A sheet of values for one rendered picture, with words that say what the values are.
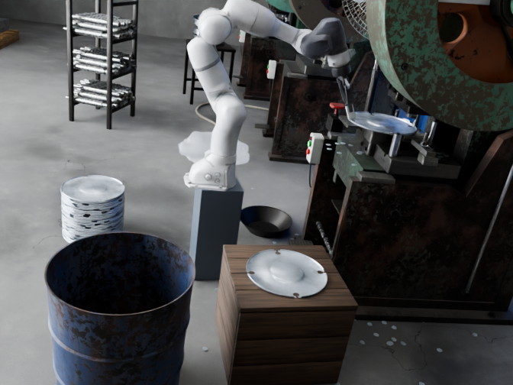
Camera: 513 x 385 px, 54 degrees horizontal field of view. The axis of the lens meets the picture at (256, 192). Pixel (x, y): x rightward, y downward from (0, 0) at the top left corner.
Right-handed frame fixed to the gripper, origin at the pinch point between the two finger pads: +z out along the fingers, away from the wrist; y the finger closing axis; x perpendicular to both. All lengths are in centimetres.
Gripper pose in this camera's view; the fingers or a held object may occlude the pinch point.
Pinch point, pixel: (350, 111)
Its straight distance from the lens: 214.8
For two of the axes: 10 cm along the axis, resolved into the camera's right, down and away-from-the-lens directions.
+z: 2.9, 8.4, 4.6
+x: 9.5, -3.2, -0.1
